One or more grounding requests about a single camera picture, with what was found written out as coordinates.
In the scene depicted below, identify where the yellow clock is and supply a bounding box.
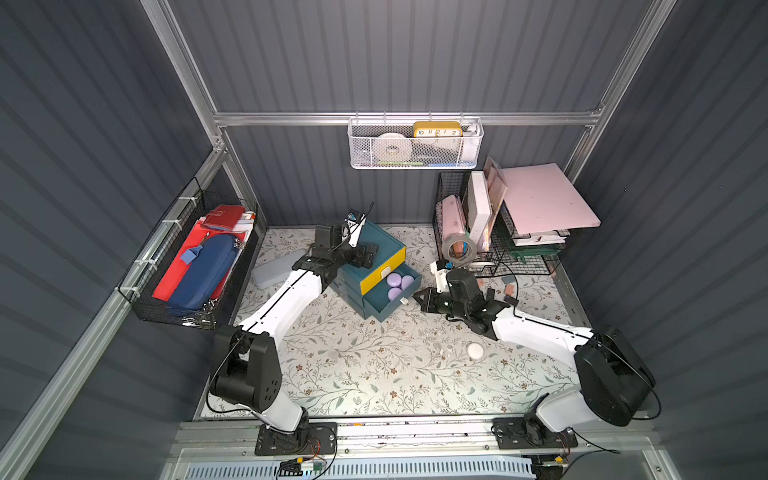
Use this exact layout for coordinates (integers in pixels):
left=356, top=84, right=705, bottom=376
left=413, top=121, right=463, bottom=138

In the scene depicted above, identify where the white wire wall basket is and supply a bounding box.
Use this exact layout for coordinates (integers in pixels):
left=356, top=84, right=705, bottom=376
left=347, top=115, right=484, bottom=170

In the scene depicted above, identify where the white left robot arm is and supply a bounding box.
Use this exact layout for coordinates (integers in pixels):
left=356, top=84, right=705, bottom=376
left=207, top=211, right=367, bottom=434

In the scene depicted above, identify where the white book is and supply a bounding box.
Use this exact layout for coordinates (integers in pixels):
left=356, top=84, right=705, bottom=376
left=465, top=171, right=492, bottom=252

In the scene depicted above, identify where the blue pencil pouch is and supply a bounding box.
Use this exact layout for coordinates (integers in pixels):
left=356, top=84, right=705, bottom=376
left=167, top=234, right=240, bottom=316

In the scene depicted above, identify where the teal drawer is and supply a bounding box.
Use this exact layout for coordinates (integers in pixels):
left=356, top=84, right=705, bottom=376
left=362, top=264, right=422, bottom=322

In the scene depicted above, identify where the black wire side basket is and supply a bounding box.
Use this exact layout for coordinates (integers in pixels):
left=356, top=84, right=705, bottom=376
left=117, top=179, right=262, bottom=330

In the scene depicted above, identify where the yellow drawer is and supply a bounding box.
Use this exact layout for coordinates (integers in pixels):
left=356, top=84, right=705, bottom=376
left=359, top=247, right=406, bottom=295

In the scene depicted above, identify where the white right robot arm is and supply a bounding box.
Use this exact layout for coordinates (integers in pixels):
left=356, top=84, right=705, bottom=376
left=413, top=263, right=662, bottom=437

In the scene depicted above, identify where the pink foam board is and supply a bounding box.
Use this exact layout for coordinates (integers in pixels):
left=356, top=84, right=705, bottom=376
left=501, top=164, right=601, bottom=235

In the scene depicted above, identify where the red folder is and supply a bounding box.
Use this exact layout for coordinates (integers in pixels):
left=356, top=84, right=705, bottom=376
left=152, top=205, right=256, bottom=303

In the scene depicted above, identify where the black wire desk rack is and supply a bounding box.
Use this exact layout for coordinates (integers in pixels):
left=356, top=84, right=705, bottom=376
left=432, top=171, right=565, bottom=278

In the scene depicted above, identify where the purple earphone case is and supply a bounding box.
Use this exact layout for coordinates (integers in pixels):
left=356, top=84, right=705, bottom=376
left=400, top=275, right=414, bottom=290
left=388, top=287, right=402, bottom=301
left=386, top=273, right=402, bottom=288

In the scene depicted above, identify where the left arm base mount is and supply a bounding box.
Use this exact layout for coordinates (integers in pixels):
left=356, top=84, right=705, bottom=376
left=254, top=422, right=338, bottom=457

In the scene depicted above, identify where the translucent white plastic box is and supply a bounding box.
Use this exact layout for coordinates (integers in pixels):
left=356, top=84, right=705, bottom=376
left=251, top=250, right=306, bottom=289

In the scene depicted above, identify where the teal drawer cabinet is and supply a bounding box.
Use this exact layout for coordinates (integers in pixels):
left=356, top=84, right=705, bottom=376
left=331, top=222, right=407, bottom=322

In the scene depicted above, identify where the white earphone case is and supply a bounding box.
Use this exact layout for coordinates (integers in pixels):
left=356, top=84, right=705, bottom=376
left=466, top=342, right=485, bottom=361

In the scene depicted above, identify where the pink notebook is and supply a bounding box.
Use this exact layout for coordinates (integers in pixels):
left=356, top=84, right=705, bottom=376
left=440, top=195, right=466, bottom=239

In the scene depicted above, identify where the white tape roll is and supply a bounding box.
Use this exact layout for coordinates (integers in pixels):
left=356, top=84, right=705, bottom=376
left=372, top=132, right=412, bottom=163

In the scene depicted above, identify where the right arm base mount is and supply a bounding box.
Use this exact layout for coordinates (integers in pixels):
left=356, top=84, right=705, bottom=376
left=491, top=417, right=578, bottom=452

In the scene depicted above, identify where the clear packing tape roll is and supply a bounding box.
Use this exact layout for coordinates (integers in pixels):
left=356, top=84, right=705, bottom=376
left=440, top=233, right=478, bottom=267

